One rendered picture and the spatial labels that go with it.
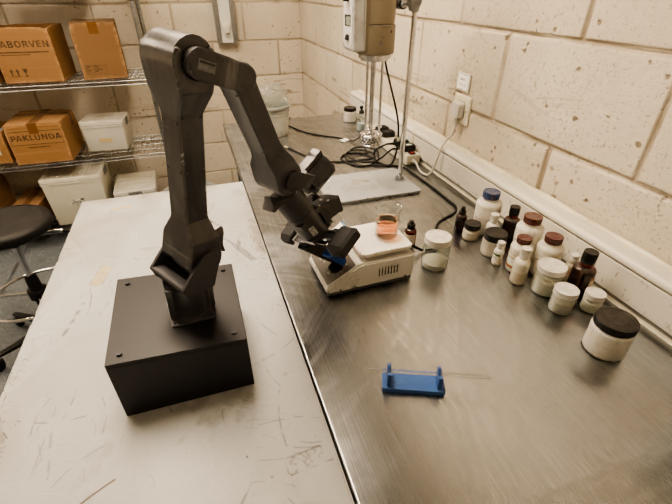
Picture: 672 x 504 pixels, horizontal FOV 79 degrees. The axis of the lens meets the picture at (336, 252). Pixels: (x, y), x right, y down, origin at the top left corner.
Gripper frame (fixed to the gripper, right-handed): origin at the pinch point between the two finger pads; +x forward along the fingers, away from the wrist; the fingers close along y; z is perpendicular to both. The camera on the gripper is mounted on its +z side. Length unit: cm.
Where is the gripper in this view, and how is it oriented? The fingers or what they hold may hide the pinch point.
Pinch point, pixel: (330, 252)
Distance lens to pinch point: 83.7
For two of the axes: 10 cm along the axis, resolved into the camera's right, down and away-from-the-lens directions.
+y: -6.9, -1.8, 7.1
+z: 5.5, -7.6, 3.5
